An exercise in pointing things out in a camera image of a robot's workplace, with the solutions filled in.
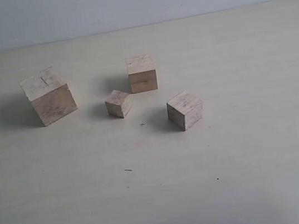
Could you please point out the smallest wooden cube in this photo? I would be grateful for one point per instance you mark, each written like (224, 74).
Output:
(118, 103)

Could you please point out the third largest wooden cube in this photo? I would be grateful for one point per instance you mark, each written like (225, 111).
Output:
(184, 110)

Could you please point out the second largest wooden cube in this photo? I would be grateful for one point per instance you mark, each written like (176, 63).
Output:
(142, 74)

